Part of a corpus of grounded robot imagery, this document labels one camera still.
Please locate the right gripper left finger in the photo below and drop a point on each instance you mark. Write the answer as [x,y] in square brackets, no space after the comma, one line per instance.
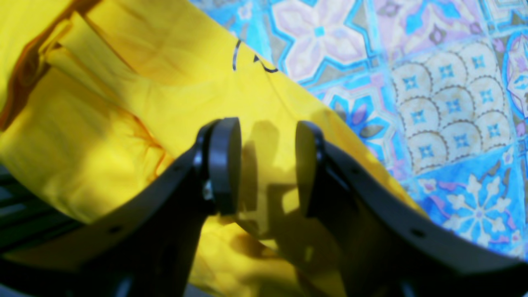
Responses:
[146,247]

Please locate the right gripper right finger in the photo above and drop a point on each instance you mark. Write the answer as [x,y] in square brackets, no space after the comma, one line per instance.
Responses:
[388,249]

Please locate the yellow T-shirt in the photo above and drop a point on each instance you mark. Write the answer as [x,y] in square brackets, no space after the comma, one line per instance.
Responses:
[98,97]

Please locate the patterned blue tile tablecloth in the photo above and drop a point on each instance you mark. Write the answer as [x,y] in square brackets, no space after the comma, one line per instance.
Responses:
[436,89]

